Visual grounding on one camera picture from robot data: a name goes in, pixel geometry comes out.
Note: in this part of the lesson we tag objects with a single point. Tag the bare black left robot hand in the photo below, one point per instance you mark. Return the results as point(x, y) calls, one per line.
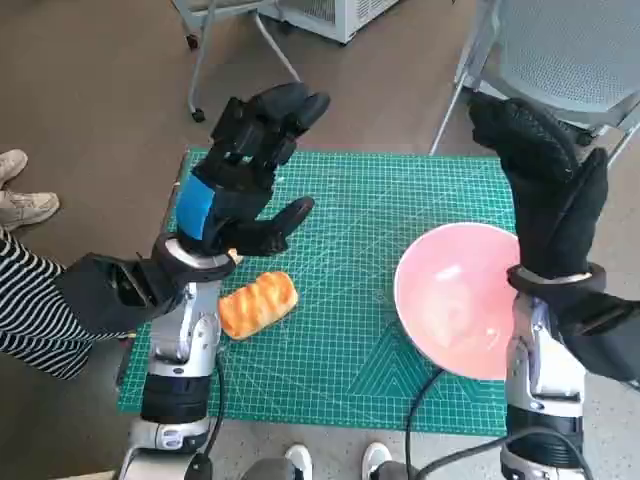
point(240, 150)

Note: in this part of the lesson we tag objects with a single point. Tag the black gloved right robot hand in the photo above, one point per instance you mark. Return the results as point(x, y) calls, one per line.
point(545, 200)

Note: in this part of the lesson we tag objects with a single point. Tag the round toy bread bun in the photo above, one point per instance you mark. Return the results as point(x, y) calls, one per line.
point(235, 257)

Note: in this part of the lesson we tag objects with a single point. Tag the pink bowl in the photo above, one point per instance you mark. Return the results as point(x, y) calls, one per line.
point(450, 300)

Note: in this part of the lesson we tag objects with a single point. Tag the long striped toy bread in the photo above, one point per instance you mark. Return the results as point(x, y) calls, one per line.
point(257, 305)

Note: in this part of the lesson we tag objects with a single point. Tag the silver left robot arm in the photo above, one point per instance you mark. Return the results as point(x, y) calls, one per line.
point(180, 325)

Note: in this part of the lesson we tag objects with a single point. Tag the green cutting mat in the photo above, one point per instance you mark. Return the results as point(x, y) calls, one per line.
point(340, 225)

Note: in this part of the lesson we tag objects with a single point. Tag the grey mesh chair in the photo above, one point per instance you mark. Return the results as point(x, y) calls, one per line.
point(565, 50)

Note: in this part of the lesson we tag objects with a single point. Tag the white cabinet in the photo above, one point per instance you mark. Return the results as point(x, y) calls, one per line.
point(345, 20)

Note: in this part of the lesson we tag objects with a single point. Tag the person's white shoe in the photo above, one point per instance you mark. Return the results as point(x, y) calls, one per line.
point(299, 460)
point(27, 207)
point(11, 167)
point(376, 457)

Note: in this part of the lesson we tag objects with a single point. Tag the person's striped leg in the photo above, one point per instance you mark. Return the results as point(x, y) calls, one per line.
point(30, 310)

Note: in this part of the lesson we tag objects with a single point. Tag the person's grey leg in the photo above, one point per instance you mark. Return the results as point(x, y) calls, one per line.
point(392, 472)
point(267, 471)

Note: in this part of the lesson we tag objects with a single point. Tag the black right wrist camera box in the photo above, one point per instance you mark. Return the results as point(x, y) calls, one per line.
point(605, 340)

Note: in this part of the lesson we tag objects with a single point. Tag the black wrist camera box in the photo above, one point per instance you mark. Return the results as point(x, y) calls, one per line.
point(605, 340)
point(90, 295)

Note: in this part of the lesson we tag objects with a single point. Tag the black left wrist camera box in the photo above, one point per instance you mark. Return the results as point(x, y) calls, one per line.
point(90, 295)

